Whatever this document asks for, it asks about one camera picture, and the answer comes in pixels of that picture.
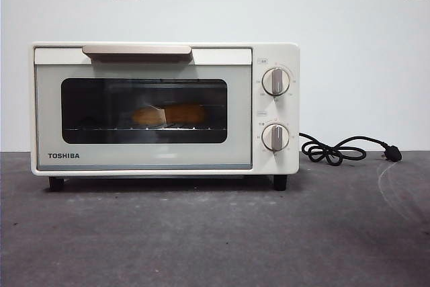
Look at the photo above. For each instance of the cream round oven knob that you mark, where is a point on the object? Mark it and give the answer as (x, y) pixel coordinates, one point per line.
(275, 137)
(276, 81)

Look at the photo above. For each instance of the cream Toshiba toaster oven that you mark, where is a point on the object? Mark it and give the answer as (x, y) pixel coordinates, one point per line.
(279, 55)

